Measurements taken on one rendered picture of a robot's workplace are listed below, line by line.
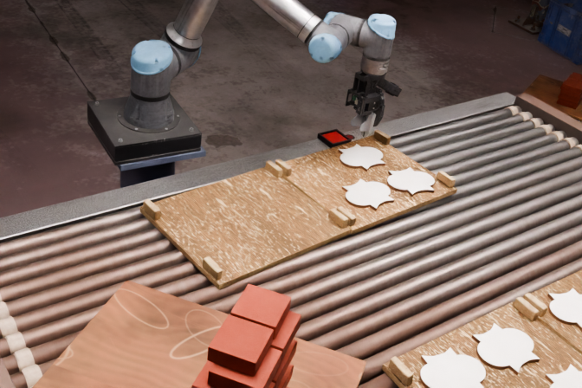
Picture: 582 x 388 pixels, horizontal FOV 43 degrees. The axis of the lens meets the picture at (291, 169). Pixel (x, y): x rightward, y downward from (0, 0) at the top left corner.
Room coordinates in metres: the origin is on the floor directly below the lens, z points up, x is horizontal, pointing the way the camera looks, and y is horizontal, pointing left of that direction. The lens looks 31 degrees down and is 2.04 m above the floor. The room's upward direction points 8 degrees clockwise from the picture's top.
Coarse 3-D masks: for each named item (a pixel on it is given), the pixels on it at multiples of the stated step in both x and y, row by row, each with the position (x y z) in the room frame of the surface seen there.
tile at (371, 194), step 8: (352, 184) 1.76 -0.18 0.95; (360, 184) 1.77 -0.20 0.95; (368, 184) 1.77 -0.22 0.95; (376, 184) 1.78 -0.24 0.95; (384, 184) 1.79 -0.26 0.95; (352, 192) 1.72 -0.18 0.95; (360, 192) 1.73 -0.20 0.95; (368, 192) 1.73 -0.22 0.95; (376, 192) 1.74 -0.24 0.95; (384, 192) 1.75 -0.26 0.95; (352, 200) 1.68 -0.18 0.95; (360, 200) 1.69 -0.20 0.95; (368, 200) 1.70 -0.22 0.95; (376, 200) 1.70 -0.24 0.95; (384, 200) 1.71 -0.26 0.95; (392, 200) 1.72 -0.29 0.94; (376, 208) 1.66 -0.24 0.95
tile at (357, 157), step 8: (344, 152) 1.94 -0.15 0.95; (352, 152) 1.94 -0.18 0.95; (360, 152) 1.95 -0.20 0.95; (368, 152) 1.96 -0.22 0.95; (376, 152) 1.96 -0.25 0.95; (344, 160) 1.89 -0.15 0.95; (352, 160) 1.90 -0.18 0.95; (360, 160) 1.90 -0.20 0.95; (368, 160) 1.91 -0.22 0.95; (376, 160) 1.92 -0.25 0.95; (352, 168) 1.87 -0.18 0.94; (368, 168) 1.87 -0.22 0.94
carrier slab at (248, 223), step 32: (192, 192) 1.63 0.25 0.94; (224, 192) 1.65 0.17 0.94; (256, 192) 1.67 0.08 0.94; (288, 192) 1.69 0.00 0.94; (160, 224) 1.47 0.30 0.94; (192, 224) 1.49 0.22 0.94; (224, 224) 1.51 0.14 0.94; (256, 224) 1.53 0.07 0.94; (288, 224) 1.55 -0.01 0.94; (320, 224) 1.57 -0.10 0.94; (192, 256) 1.37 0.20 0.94; (224, 256) 1.38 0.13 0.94; (256, 256) 1.40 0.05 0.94; (288, 256) 1.42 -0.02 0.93
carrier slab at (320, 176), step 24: (360, 144) 2.02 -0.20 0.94; (384, 144) 2.04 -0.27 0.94; (312, 168) 1.84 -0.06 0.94; (336, 168) 1.86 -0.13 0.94; (360, 168) 1.88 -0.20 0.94; (384, 168) 1.89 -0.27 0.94; (312, 192) 1.71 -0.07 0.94; (336, 192) 1.73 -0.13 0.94; (360, 216) 1.63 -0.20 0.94; (384, 216) 1.65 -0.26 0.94
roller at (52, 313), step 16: (560, 144) 2.24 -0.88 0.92; (576, 144) 2.28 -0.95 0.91; (512, 160) 2.08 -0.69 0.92; (528, 160) 2.12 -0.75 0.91; (464, 176) 1.95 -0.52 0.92; (480, 176) 1.98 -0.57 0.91; (160, 272) 1.32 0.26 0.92; (176, 272) 1.33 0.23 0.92; (192, 272) 1.35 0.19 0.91; (112, 288) 1.24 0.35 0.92; (64, 304) 1.17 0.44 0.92; (80, 304) 1.18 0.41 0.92; (96, 304) 1.20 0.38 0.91; (0, 320) 1.10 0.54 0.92; (16, 320) 1.11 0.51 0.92; (32, 320) 1.12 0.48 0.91; (48, 320) 1.13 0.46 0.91; (0, 336) 1.07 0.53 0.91
